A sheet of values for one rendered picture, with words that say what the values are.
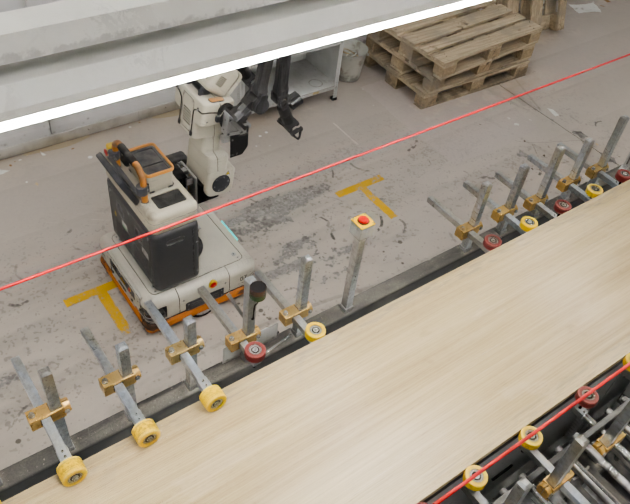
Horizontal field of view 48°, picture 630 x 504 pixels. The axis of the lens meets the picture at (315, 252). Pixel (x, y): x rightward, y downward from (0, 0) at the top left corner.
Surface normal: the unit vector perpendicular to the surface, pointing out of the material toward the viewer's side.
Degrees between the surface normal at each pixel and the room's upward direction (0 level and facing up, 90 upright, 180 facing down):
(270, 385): 0
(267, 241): 0
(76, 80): 61
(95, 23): 90
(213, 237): 0
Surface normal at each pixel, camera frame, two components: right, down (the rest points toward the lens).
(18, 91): 0.55, 0.19
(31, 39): 0.58, 0.61
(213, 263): 0.10, -0.70
